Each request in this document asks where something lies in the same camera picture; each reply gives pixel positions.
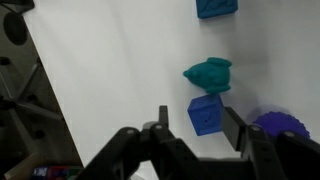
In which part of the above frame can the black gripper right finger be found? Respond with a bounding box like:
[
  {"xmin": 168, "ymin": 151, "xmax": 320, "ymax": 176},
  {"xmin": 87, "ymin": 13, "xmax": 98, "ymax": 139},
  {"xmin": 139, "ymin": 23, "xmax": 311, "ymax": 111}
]
[{"xmin": 221, "ymin": 106, "xmax": 320, "ymax": 180}]

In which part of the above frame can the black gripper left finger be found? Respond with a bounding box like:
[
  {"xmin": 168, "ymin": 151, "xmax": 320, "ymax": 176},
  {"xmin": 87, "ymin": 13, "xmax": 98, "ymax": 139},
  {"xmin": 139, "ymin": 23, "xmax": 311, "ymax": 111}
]
[{"xmin": 76, "ymin": 105, "xmax": 214, "ymax": 180}]

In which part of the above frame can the dark blue toy cube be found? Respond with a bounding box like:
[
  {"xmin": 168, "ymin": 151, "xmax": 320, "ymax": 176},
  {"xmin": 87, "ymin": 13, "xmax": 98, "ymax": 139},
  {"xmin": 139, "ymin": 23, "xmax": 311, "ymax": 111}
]
[{"xmin": 195, "ymin": 0, "xmax": 239, "ymax": 19}]

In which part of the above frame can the light blue toy animal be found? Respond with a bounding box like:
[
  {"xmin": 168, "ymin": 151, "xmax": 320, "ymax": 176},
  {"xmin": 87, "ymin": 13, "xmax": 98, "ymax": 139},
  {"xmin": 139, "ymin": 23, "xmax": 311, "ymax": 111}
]
[{"xmin": 182, "ymin": 57, "xmax": 233, "ymax": 94}]

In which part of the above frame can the royal blue toy cube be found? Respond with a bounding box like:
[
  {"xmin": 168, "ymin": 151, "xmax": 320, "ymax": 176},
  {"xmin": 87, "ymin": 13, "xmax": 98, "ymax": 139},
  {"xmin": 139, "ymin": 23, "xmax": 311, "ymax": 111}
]
[{"xmin": 187, "ymin": 93, "xmax": 225, "ymax": 137}]

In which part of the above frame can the toy shelf with coloured bins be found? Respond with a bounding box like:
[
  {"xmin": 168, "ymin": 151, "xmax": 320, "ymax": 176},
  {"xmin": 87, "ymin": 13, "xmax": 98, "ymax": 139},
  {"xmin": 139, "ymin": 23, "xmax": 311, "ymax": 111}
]
[{"xmin": 3, "ymin": 151, "xmax": 84, "ymax": 180}]

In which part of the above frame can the purple spiky ball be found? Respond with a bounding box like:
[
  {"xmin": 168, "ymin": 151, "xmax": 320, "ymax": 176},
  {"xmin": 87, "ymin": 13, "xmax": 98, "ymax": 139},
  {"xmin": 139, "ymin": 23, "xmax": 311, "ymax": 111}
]
[{"xmin": 251, "ymin": 110, "xmax": 311, "ymax": 139}]

